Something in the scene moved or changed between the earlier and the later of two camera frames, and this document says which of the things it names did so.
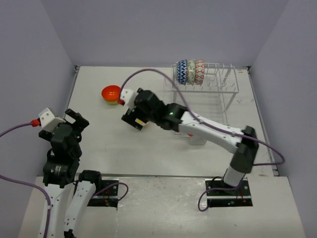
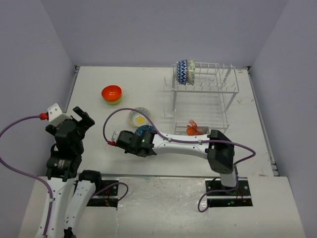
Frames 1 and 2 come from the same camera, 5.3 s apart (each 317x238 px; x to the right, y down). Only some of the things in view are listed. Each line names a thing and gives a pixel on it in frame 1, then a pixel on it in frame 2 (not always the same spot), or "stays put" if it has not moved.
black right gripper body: (148, 116) -> (132, 151)
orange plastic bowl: (111, 92) stays put
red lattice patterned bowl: (199, 72) -> (140, 130)
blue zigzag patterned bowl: (182, 71) stays put
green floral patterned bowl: (190, 72) stays put
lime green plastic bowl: (112, 102) stays put
